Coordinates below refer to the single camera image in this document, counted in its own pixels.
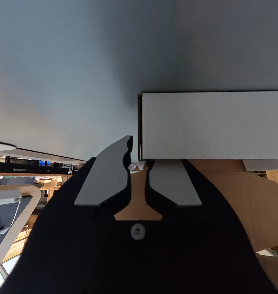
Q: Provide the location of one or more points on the wooden book stand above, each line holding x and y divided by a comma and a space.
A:
6, 213

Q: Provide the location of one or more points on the white cardboard box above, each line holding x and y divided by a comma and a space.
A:
210, 124

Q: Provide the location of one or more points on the dark cluttered shelf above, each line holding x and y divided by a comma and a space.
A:
26, 166

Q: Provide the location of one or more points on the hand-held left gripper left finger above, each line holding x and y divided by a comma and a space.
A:
106, 176

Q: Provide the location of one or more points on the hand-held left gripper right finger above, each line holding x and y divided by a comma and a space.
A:
173, 183

